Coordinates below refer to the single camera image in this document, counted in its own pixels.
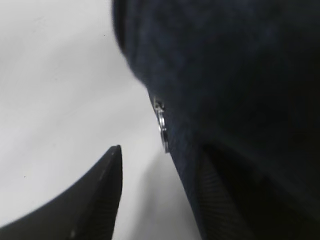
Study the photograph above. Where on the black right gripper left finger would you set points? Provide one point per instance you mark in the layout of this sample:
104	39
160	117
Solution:
85	211

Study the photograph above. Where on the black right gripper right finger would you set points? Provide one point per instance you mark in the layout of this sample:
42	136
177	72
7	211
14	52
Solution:
237	202

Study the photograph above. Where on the navy blue insulated lunch bag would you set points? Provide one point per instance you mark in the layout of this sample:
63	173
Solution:
239	76

